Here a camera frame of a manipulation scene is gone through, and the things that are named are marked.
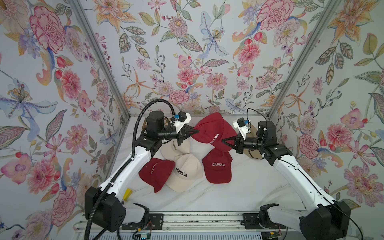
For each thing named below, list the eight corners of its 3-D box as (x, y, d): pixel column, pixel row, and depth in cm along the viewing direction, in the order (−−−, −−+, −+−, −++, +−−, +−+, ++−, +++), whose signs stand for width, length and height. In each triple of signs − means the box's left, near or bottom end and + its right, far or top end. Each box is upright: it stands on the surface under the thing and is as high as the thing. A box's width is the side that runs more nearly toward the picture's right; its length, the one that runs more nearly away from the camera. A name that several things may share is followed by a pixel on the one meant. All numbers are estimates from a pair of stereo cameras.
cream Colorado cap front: (166, 189, 86) (163, 183, 78) (177, 158, 98) (175, 150, 90) (197, 198, 83) (197, 192, 75) (204, 165, 95) (205, 157, 87)
